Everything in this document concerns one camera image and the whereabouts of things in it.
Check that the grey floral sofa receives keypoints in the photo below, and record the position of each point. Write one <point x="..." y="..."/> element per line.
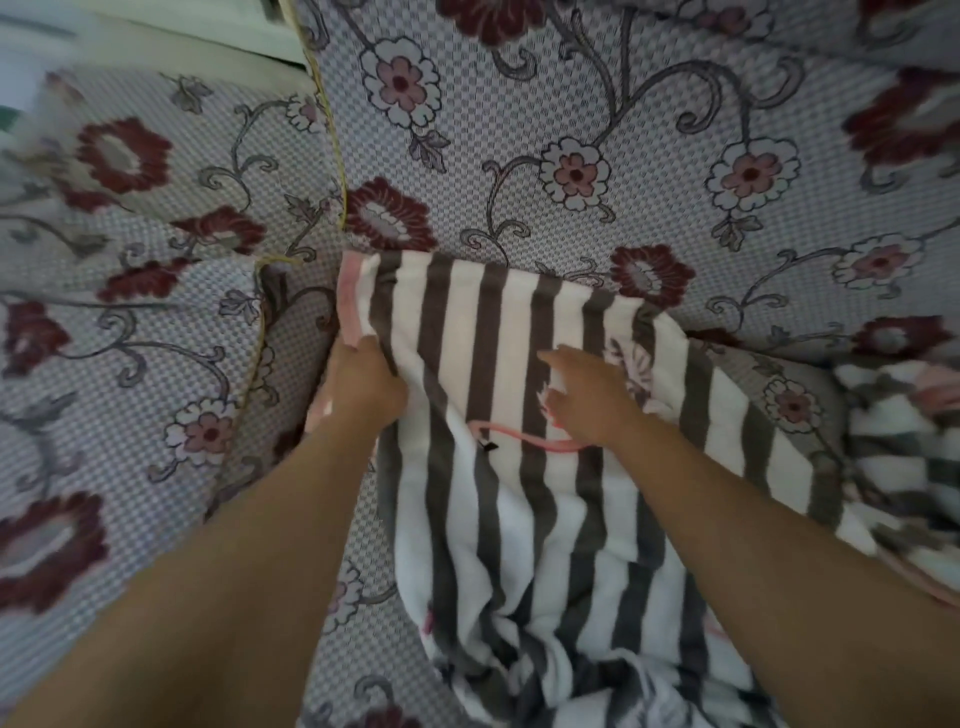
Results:
<point x="600" y="112"/>

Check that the person's right hand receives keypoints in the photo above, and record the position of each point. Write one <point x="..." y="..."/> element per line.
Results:
<point x="596" y="397"/>

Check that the grey white striped flamingo blanket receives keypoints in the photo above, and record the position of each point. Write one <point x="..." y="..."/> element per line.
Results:
<point x="510" y="510"/>

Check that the person's left forearm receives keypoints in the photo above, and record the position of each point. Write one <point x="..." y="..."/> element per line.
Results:
<point x="195" y="585"/>

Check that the person's right forearm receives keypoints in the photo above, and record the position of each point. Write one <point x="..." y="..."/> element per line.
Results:
<point x="787" y="577"/>

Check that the person's left hand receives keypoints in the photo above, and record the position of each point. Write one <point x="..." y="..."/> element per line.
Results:
<point x="364" y="386"/>

